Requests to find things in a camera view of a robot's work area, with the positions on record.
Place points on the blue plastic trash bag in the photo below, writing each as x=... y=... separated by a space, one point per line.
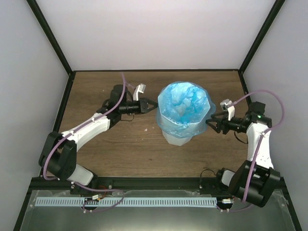
x=183 y=108

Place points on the black mounting rail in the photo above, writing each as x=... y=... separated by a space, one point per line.
x=203 y=186

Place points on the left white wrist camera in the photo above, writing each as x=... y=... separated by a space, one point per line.
x=138 y=90

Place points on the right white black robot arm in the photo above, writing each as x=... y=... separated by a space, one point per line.
x=256 y=179

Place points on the light blue slotted cable duct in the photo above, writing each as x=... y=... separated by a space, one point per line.
x=129 y=202

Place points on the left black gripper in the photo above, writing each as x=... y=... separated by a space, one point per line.
x=143 y=102

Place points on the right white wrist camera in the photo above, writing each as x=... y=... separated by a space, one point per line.
x=227 y=106

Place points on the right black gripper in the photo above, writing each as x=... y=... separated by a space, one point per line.
x=220 y=122

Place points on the white plastic trash bin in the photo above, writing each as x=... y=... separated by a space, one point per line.
x=174 y=140

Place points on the grey metal front plate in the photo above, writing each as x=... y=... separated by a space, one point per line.
x=232 y=215

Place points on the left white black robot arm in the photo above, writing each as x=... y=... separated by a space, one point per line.
x=59 y=155

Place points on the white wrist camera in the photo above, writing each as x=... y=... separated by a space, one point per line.
x=138 y=90
x=227 y=106

